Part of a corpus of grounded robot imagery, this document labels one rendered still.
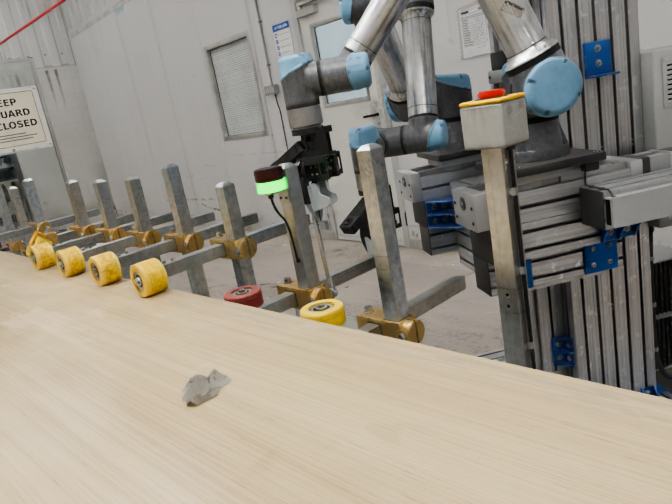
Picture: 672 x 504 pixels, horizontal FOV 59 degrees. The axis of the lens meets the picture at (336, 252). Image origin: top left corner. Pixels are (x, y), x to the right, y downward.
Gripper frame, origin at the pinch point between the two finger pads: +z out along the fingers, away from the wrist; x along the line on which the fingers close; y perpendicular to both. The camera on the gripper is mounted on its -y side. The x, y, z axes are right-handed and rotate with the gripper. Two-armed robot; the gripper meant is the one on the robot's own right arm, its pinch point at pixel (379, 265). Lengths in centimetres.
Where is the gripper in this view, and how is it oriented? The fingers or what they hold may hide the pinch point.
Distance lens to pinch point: 155.1
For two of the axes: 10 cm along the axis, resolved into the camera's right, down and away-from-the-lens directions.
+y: 7.1, -3.0, 6.4
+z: 1.8, 9.5, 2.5
